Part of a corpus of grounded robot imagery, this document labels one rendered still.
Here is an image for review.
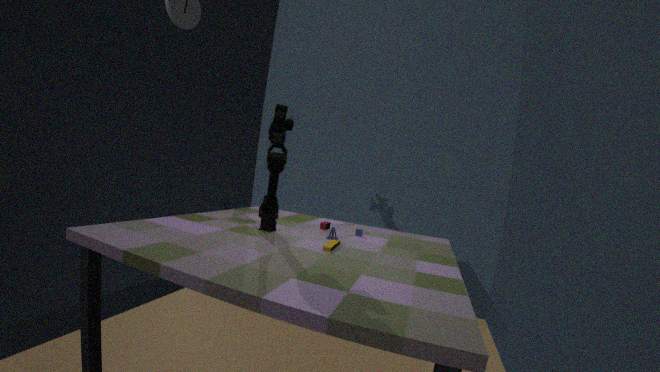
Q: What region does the yellow bar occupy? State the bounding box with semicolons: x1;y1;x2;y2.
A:
322;240;340;252

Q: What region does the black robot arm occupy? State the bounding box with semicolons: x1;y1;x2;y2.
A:
258;111;293;232

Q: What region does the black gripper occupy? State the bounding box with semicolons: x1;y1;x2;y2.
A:
269;104;288;132

